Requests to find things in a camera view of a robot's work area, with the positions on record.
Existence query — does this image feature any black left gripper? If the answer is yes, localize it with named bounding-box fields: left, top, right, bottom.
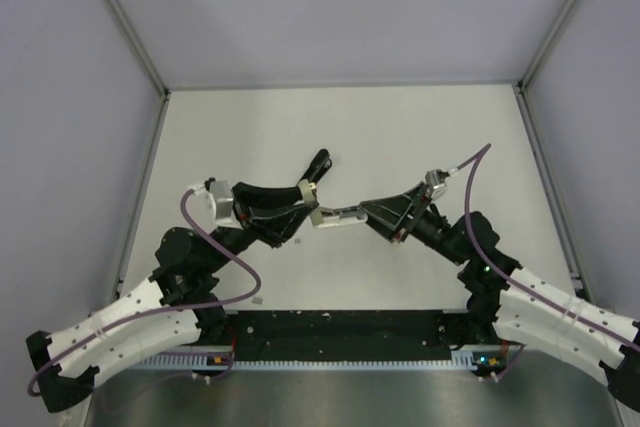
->
left=203, top=182, right=320, bottom=274

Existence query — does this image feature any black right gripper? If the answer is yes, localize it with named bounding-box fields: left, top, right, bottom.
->
left=359, top=182, right=467, bottom=266

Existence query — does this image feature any beige green stapler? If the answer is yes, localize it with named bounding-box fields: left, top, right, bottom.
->
left=297, top=179, right=368, bottom=229

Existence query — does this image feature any black stapler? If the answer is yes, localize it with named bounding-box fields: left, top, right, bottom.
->
left=300, top=148, right=333, bottom=183

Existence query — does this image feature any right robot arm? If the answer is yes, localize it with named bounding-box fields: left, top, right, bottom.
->
left=359, top=182, right=639, bottom=410

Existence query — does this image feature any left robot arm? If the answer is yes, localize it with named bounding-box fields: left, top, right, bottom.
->
left=26, top=173, right=320, bottom=413

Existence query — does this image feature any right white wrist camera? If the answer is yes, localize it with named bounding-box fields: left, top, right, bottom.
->
left=425, top=169, right=449, bottom=202

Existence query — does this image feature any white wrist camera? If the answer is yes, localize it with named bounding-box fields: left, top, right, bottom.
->
left=189, top=178, right=240, bottom=229
left=425, top=169, right=449, bottom=202

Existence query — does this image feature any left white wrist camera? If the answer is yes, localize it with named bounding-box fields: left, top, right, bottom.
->
left=189, top=178, right=240, bottom=229

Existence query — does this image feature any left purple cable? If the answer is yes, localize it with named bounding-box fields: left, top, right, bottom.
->
left=27, top=189, right=261, bottom=396

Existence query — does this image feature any purple cable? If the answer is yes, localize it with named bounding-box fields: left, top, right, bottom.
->
left=27, top=189, right=261, bottom=396
left=444, top=142, right=640, bottom=383

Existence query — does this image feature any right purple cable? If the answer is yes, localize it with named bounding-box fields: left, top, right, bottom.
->
left=444, top=142, right=640, bottom=383

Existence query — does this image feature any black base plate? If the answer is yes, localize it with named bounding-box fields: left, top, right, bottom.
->
left=192, top=310, right=476, bottom=362

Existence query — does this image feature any white toothed cable duct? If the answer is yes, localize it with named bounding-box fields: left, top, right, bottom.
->
left=144, top=349, right=506, bottom=373

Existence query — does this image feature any aluminium frame rail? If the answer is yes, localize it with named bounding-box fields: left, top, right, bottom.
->
left=74, top=0, right=174, bottom=98

